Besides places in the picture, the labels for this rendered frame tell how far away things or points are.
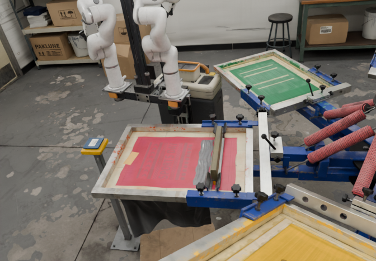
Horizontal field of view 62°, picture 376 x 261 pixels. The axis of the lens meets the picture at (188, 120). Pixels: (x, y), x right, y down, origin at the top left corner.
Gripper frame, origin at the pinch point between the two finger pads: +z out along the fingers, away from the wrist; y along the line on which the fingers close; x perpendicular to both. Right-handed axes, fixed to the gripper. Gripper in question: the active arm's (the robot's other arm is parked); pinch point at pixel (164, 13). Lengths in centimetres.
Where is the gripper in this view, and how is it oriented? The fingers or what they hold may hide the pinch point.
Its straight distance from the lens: 220.4
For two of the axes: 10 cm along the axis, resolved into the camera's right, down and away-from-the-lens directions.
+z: -3.2, 4.4, 8.4
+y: -5.3, -8.2, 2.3
